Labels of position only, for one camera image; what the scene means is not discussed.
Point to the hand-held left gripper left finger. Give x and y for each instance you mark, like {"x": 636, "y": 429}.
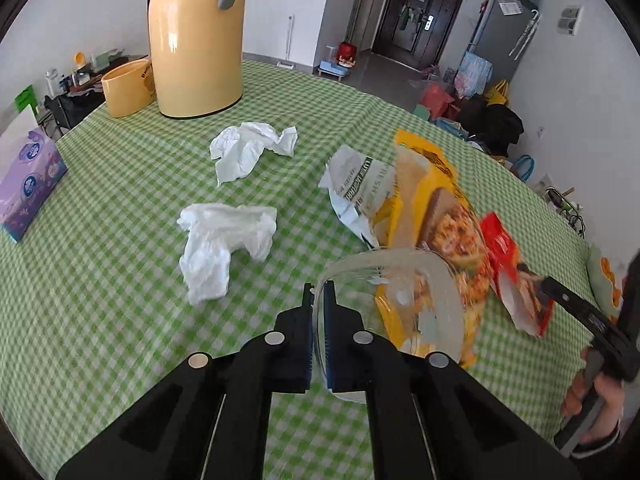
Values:
{"x": 306, "y": 345}

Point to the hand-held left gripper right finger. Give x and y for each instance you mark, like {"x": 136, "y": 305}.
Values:
{"x": 331, "y": 345}

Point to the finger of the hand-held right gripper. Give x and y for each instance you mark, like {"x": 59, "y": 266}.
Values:
{"x": 575, "y": 305}

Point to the clear plastic cup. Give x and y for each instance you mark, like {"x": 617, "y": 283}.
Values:
{"x": 400, "y": 280}

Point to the red snack packet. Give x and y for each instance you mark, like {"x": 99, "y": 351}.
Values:
{"x": 500, "y": 245}

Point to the person's right hand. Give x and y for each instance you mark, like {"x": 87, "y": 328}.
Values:
{"x": 607, "y": 405}

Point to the pale green snack packet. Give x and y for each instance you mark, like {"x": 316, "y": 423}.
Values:
{"x": 602, "y": 272}

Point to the crumpled white tissue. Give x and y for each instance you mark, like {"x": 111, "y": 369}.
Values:
{"x": 220, "y": 250}
{"x": 250, "y": 147}

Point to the white snack wrapper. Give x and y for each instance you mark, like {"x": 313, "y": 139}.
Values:
{"x": 350, "y": 185}

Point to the yellow snack bag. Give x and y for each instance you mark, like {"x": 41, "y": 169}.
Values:
{"x": 415, "y": 185}

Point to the green checked tablecloth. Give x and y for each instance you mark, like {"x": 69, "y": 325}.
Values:
{"x": 125, "y": 310}

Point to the black bag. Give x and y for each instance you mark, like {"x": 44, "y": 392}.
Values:
{"x": 492, "y": 122}

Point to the red bag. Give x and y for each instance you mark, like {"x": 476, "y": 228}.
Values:
{"x": 435, "y": 101}

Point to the pink and blue bag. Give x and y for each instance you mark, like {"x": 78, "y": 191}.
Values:
{"x": 472, "y": 75}

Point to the folded umbrella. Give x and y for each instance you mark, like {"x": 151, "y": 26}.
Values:
{"x": 525, "y": 35}

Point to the grey refrigerator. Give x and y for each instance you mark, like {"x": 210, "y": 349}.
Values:
{"x": 502, "y": 30}

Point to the red toy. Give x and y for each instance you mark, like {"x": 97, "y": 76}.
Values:
{"x": 346, "y": 52}

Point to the white mop stick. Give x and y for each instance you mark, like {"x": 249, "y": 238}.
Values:
{"x": 287, "y": 40}

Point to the small yellow container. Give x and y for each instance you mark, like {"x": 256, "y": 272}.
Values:
{"x": 125, "y": 90}

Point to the yellow thermos jug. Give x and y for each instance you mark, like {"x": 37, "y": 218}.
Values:
{"x": 195, "y": 45}

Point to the purple tissue pack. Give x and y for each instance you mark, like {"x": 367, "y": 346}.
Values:
{"x": 27, "y": 185}

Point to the dark brown door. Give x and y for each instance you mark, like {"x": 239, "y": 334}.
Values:
{"x": 422, "y": 10}

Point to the dark side table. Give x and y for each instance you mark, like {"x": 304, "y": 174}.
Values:
{"x": 75, "y": 105}

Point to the green box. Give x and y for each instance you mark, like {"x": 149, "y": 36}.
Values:
{"x": 24, "y": 98}

